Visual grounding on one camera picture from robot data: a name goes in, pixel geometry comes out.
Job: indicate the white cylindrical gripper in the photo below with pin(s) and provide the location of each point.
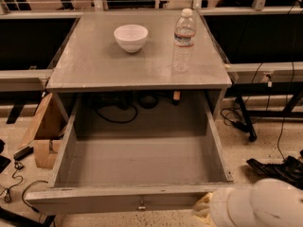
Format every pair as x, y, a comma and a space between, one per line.
220, 208

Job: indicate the grey top drawer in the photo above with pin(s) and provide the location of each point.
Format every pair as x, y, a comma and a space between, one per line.
165, 159

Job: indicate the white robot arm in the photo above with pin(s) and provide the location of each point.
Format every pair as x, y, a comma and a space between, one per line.
267, 203

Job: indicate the grey wooden drawer cabinet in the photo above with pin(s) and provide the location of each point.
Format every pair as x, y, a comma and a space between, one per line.
92, 61

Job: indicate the black metal stand leg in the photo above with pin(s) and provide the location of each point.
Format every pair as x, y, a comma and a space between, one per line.
249, 125

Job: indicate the brown cardboard box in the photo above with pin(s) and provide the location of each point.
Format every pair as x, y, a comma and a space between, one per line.
44, 132

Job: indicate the clear plastic water bottle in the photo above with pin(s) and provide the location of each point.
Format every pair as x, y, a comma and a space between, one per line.
184, 36

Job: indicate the white ceramic bowl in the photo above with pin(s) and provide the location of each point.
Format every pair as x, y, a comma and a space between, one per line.
131, 38

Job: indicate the black base bar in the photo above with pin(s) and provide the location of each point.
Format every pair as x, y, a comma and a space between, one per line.
20, 221

